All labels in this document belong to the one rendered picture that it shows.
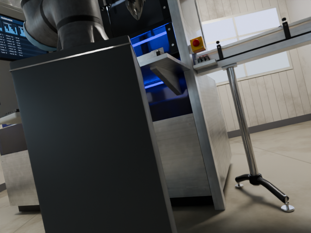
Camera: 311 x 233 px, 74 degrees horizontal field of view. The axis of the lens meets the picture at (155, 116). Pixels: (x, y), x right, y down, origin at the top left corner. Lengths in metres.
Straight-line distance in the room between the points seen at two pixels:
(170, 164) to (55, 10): 1.07
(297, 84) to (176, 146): 3.52
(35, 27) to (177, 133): 0.94
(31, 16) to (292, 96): 4.24
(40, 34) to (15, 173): 1.91
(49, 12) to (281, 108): 4.11
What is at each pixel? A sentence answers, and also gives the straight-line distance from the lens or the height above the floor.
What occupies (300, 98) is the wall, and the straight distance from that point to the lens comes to 4.58.
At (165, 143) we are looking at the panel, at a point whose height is 0.45.
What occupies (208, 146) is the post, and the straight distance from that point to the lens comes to 1.29.
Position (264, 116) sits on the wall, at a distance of 4.24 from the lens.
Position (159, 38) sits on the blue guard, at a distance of 1.41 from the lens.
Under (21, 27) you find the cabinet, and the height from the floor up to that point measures 1.42.
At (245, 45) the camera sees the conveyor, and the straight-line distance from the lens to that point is 1.39.
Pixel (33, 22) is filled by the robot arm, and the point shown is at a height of 0.95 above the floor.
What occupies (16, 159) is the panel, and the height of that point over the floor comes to 0.53.
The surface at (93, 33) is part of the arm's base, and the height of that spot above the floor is 0.84.
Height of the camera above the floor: 0.61
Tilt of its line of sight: 1 degrees up
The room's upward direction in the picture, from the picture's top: 13 degrees counter-clockwise
